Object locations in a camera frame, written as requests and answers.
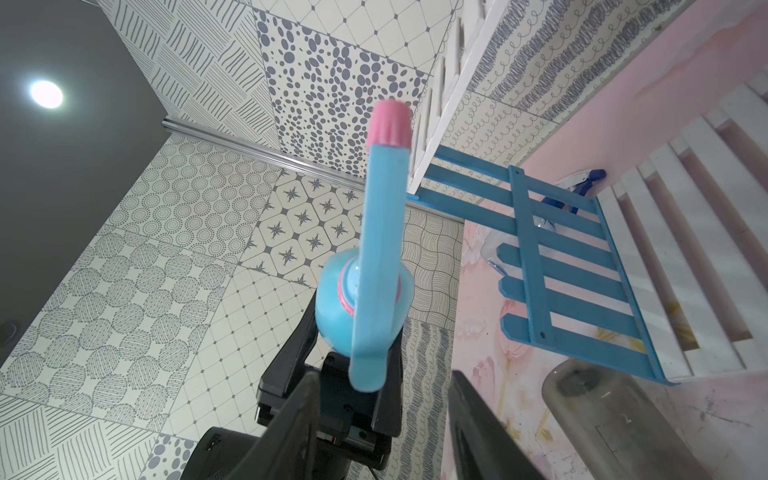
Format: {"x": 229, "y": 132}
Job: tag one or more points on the blue and white slatted shelf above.
{"x": 616, "y": 154}

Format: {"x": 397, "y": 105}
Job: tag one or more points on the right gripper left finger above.
{"x": 287, "y": 448}

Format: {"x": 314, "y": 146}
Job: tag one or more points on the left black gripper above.
{"x": 353, "y": 426}

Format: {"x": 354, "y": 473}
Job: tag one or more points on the blue pink watering bottle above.
{"x": 365, "y": 293}

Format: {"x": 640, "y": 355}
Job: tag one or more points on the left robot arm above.
{"x": 227, "y": 454}

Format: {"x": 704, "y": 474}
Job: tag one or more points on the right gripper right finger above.
{"x": 482, "y": 448}

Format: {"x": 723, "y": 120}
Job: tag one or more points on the smoky grey spray bottle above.
{"x": 614, "y": 426}

